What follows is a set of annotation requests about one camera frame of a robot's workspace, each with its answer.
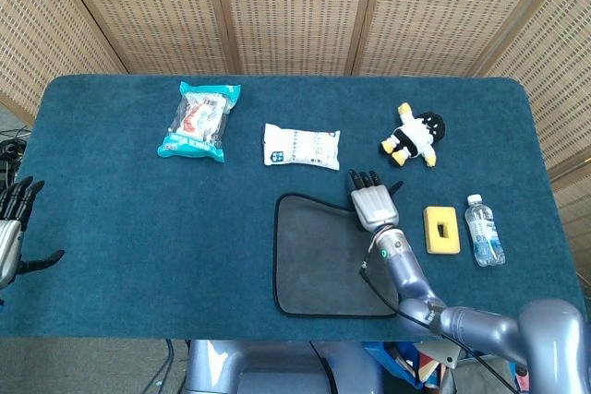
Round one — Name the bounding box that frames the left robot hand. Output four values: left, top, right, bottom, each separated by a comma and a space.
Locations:
0, 175, 66, 292

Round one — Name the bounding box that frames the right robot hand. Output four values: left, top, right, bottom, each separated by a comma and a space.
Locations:
346, 168, 404, 233

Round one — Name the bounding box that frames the grey cloth mat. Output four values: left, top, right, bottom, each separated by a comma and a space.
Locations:
272, 192, 401, 319

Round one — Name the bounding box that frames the yellow sponge block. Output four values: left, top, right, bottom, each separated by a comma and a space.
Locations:
422, 205, 463, 257

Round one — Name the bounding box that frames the black white plush penguin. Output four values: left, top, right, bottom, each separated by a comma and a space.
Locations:
380, 101, 447, 168

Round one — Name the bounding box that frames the white tissue pack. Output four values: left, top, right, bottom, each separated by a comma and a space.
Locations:
262, 123, 342, 172

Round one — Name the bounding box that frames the clear plastic water bottle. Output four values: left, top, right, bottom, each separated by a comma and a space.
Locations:
464, 194, 507, 269

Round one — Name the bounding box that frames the blue carpet table cover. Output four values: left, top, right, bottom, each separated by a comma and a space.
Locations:
0, 74, 585, 343

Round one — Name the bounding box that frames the blue storage bin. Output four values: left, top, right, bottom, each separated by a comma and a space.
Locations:
362, 340, 447, 394

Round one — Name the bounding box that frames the grey robot torso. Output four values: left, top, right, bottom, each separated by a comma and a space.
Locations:
184, 339, 384, 394

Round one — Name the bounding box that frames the teal snack package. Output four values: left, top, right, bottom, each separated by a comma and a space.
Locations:
156, 80, 242, 164

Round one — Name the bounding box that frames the woven bamboo folding screen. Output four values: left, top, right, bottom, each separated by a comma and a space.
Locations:
0, 0, 591, 284

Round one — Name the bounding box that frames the black floor cable bundle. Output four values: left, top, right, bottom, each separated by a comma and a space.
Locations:
0, 128, 31, 183

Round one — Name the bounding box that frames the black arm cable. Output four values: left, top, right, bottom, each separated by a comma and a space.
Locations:
358, 250, 521, 393

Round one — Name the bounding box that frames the black torso cable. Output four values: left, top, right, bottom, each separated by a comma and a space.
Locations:
308, 340, 337, 394

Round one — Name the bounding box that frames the blue floor cable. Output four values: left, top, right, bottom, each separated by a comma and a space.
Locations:
145, 340, 175, 394

